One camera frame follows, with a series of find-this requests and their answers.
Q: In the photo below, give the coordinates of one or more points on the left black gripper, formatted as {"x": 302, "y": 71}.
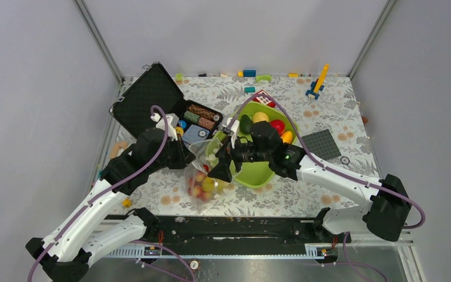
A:
{"x": 185, "y": 157}

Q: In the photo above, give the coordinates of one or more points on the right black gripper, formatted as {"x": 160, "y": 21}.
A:
{"x": 222, "y": 171}

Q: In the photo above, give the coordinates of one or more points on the yellow green toy fruit slice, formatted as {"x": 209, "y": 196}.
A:
{"x": 213, "y": 185}

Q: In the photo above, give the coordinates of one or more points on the clear zip top bag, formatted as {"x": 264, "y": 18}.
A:
{"x": 204, "y": 152}

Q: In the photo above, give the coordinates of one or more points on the red lychee bunch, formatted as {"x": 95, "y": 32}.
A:
{"x": 194, "y": 179}

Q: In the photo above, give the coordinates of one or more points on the dark green toy avocado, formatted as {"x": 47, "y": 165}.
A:
{"x": 245, "y": 124}

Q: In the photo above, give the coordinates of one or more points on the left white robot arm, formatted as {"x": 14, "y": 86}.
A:
{"x": 71, "y": 249}

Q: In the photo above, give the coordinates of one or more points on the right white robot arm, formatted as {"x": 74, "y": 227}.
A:
{"x": 381, "y": 205}

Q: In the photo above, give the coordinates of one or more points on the peach wooden block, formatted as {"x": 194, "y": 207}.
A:
{"x": 117, "y": 148}

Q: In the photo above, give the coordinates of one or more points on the small yellow block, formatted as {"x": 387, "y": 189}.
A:
{"x": 127, "y": 203}

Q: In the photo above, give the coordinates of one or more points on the green plastic tray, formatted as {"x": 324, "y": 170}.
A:
{"x": 257, "y": 174}

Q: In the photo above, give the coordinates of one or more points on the blue playing card deck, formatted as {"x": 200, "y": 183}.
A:
{"x": 195, "y": 134}

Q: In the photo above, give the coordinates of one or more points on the yellow toy lemon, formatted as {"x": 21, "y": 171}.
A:
{"x": 260, "y": 117}

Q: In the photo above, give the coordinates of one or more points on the red toy apple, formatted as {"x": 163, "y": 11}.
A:
{"x": 278, "y": 125}

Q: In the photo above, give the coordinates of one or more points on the orange toy mango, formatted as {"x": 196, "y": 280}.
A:
{"x": 287, "y": 137}

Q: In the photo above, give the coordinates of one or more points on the black poker chip case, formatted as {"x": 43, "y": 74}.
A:
{"x": 156, "y": 87}

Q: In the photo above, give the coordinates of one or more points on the red white toy block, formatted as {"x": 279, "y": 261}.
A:
{"x": 264, "y": 98}

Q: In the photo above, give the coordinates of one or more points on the teal small block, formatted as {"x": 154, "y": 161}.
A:
{"x": 250, "y": 89}

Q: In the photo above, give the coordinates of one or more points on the blue lego brick back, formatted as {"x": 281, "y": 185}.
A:
{"x": 249, "y": 73}

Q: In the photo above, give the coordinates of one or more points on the grey lego baseplate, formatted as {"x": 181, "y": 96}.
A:
{"x": 322, "y": 144}

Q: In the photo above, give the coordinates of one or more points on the green arch block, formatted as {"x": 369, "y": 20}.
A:
{"x": 261, "y": 78}

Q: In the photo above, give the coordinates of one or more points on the yellow blue block tower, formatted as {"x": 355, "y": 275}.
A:
{"x": 318, "y": 85}

